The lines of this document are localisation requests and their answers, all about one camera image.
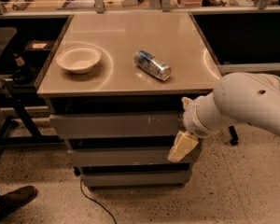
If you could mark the black tape dispenser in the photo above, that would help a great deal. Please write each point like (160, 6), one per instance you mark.
(24, 74)

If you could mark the grey bottom drawer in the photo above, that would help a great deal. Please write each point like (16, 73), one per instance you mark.
(135, 179)

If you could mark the black table leg with caster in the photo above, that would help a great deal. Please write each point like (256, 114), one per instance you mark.
(234, 137)

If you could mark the grey top drawer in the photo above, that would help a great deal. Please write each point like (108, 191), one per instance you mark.
(111, 125)

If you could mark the black side table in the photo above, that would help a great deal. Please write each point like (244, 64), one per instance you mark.
(36, 137)

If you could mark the grey middle drawer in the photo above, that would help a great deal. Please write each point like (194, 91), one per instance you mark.
(119, 156)

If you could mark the grey drawer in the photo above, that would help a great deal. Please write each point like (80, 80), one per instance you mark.
(135, 179)
(111, 125)
(119, 156)

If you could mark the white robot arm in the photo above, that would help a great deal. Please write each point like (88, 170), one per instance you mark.
(236, 98)

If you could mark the white paper bowl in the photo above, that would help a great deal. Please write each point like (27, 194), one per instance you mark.
(79, 60)

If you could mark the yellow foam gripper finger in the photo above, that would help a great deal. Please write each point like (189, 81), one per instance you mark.
(184, 143)
(186, 103)

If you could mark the grey drawer cabinet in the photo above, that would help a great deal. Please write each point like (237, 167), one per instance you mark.
(117, 85)

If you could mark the blue silver soda can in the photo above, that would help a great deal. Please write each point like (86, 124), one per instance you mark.
(152, 65)

